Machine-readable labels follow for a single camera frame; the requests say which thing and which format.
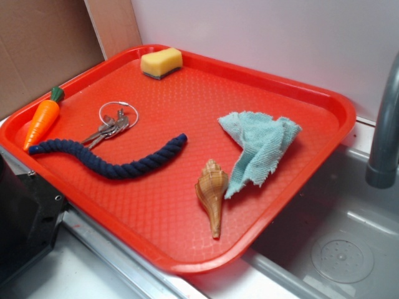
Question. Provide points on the silver keys on wire ring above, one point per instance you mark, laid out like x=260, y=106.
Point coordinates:
x=127, y=116

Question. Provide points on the brown spiral sea shell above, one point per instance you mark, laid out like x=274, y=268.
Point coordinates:
x=210, y=188

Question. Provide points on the grey plastic sink basin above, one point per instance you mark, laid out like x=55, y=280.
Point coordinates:
x=337, y=238

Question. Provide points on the brown cardboard panel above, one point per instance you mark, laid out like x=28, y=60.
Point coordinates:
x=46, y=43

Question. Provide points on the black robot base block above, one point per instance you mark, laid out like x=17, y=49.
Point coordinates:
x=31, y=211

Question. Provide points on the orange toy carrot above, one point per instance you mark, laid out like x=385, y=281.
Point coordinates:
x=45, y=115

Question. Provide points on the light blue terry cloth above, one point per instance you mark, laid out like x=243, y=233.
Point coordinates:
x=264, y=142

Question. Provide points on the yellow sponge with dark base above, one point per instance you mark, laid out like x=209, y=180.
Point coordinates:
x=162, y=63

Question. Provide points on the red plastic tray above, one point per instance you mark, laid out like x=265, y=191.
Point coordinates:
x=158, y=214

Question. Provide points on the grey toy faucet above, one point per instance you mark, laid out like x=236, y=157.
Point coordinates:
x=383, y=161

